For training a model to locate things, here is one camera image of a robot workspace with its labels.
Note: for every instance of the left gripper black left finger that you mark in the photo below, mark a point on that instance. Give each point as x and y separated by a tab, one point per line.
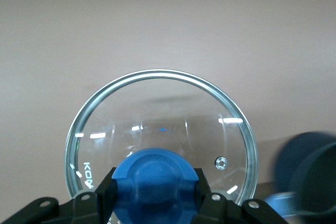
78	211

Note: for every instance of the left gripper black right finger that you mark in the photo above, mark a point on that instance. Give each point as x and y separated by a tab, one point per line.
223	212

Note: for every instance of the glass lid with blue knob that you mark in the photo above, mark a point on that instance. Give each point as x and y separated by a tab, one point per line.
157	176

